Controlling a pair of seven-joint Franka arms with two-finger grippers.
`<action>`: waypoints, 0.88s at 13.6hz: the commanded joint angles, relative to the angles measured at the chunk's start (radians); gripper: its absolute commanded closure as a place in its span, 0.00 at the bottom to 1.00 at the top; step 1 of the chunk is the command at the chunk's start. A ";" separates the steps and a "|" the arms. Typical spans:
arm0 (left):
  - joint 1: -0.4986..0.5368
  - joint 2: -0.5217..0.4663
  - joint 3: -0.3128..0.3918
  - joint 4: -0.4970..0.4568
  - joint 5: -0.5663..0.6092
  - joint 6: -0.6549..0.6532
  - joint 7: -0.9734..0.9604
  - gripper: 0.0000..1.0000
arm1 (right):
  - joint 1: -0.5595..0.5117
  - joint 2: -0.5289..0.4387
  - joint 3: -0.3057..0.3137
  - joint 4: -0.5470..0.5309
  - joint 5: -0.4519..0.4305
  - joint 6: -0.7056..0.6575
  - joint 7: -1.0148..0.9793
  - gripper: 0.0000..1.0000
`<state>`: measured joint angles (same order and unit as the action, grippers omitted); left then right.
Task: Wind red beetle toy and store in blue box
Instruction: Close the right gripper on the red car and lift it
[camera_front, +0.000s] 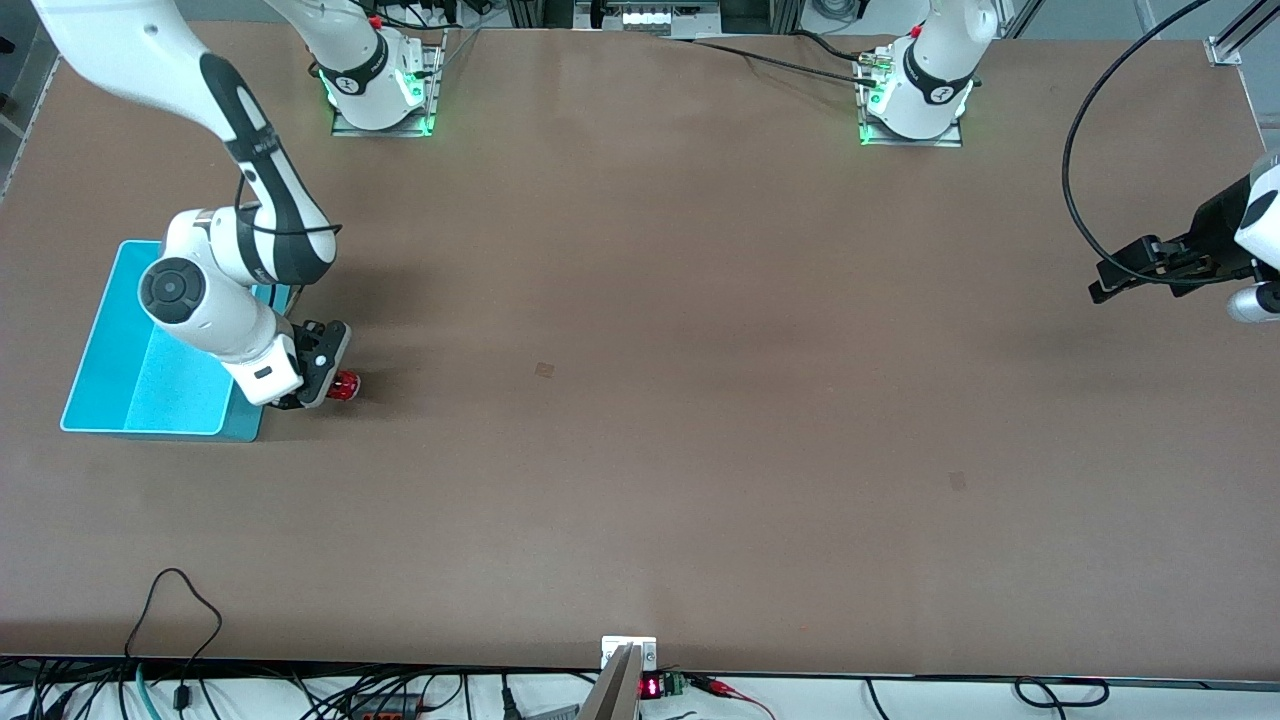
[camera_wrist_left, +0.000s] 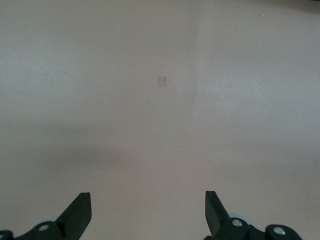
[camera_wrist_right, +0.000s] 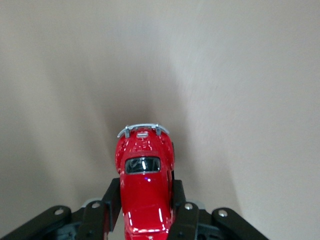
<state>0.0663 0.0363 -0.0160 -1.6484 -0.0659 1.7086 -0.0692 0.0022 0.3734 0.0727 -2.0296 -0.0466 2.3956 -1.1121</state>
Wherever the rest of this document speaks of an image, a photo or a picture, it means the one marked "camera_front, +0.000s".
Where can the grey metal bar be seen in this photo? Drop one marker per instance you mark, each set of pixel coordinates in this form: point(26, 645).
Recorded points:
point(612, 690)

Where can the orange connector box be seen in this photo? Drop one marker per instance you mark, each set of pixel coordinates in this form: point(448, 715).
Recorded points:
point(385, 705)

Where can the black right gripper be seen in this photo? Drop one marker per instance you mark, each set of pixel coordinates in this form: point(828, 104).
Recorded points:
point(303, 342)

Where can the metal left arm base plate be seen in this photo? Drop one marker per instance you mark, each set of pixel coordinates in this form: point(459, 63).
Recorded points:
point(950, 138)

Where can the blue plastic box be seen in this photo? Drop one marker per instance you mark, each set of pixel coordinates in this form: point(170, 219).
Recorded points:
point(130, 380)

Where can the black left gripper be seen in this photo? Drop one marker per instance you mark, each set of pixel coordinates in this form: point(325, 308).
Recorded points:
point(1217, 226)

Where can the lit control device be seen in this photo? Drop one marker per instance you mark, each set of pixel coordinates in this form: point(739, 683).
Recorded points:
point(645, 15)

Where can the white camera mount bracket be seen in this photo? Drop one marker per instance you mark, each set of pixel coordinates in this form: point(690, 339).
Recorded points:
point(628, 648)

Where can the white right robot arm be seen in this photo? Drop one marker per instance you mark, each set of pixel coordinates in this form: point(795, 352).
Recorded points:
point(190, 300)

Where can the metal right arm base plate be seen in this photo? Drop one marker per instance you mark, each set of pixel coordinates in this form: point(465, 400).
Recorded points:
point(436, 80)

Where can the aluminium frame corner bracket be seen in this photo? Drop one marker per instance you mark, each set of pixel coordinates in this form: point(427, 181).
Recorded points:
point(1222, 52)

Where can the red beetle toy car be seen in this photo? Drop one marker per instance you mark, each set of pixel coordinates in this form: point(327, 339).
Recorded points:
point(346, 386)

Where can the red clip lead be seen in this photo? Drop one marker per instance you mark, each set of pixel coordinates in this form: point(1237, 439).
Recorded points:
point(735, 692)

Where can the green terminal block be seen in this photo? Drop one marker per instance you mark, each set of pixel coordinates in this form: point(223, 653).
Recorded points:
point(673, 684)

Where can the red digit display module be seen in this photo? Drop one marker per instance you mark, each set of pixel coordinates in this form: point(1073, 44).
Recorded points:
point(650, 687)

